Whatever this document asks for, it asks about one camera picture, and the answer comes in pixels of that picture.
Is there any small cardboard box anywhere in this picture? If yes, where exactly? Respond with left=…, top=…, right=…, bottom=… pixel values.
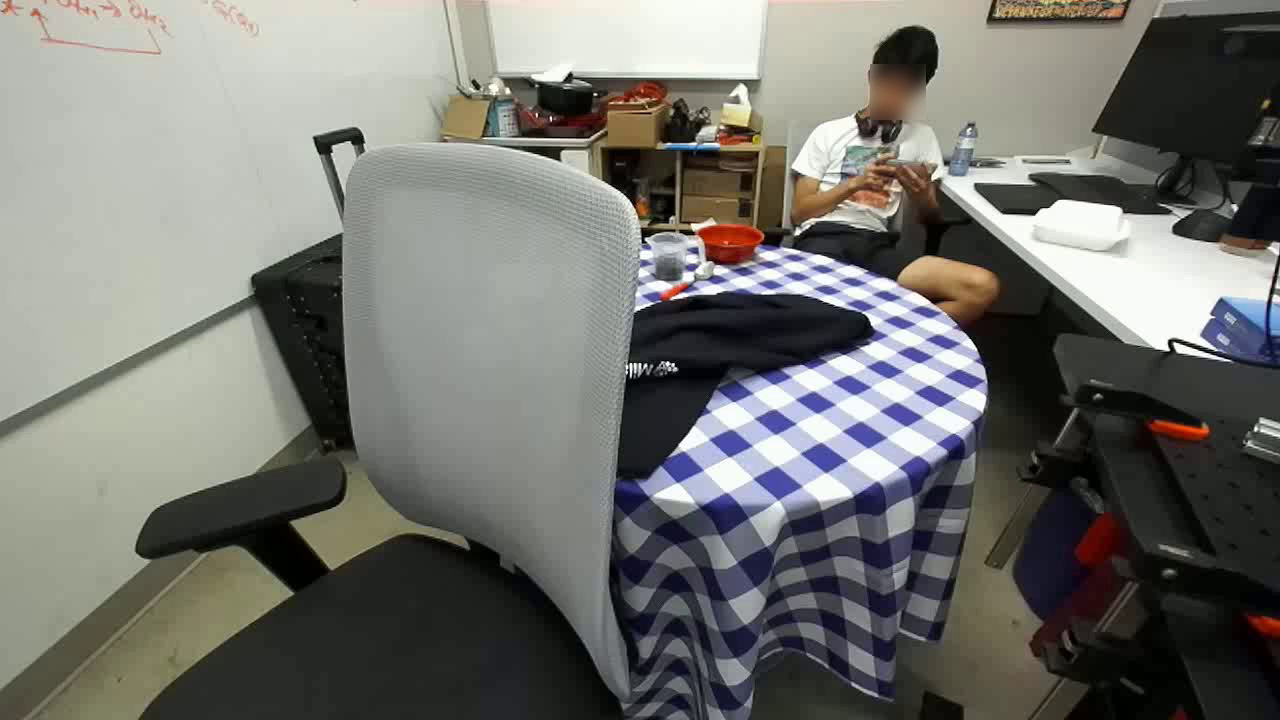
left=441, top=92, right=497, bottom=144

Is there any black keyboard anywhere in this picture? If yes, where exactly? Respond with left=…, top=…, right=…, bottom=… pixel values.
left=1029, top=170, right=1170, bottom=217

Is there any black notebook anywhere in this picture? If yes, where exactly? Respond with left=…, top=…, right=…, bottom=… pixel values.
left=973, top=181, right=1063, bottom=219

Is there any small blank whiteboard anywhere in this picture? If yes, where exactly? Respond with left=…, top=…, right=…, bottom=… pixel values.
left=482, top=0, right=773, bottom=85

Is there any black suitcase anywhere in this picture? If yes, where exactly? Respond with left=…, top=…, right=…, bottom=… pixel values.
left=250, top=125, right=372, bottom=457

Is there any white jug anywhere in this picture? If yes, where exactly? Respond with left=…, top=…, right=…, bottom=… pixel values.
left=714, top=79, right=761, bottom=136

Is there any clear water bottle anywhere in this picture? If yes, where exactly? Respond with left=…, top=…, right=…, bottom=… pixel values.
left=946, top=121, right=983, bottom=181

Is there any black computer monitor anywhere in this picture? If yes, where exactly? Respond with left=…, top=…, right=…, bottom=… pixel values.
left=1090, top=7, right=1280, bottom=172

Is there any blue box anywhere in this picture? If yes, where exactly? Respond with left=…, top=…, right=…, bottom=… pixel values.
left=1198, top=292, right=1280, bottom=367

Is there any large cardboard box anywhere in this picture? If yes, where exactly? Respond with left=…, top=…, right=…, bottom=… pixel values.
left=604, top=99, right=672, bottom=152

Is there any wall whiteboard with writing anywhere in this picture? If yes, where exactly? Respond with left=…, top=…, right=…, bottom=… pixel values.
left=0, top=0, right=454, bottom=436

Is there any white plastic pack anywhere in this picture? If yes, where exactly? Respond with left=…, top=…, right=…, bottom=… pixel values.
left=1029, top=196, right=1134, bottom=256

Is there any blue white checkered tablecloth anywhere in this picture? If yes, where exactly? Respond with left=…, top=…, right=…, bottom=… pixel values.
left=612, top=239, right=993, bottom=720

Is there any grey office chair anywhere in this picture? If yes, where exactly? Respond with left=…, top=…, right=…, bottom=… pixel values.
left=130, top=141, right=649, bottom=720

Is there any red bowl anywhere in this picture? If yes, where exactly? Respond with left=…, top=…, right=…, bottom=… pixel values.
left=694, top=219, right=767, bottom=269

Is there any seated person in white shirt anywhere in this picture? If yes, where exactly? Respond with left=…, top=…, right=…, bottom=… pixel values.
left=784, top=25, right=1005, bottom=333

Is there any black t-shirt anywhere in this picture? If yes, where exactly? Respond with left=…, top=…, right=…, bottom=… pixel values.
left=612, top=292, right=881, bottom=486

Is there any framed picture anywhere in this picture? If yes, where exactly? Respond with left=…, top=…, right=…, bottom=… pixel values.
left=983, top=0, right=1134, bottom=29

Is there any black robot cart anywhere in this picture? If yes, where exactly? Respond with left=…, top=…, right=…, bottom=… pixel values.
left=1010, top=333, right=1280, bottom=720

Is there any black cooking pot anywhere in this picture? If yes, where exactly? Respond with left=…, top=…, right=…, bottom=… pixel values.
left=531, top=72, right=599, bottom=121

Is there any orange clamp handle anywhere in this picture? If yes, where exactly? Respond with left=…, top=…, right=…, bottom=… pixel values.
left=1142, top=418, right=1217, bottom=448

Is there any wooden shelf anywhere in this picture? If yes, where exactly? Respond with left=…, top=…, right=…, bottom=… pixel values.
left=595, top=131, right=773, bottom=233

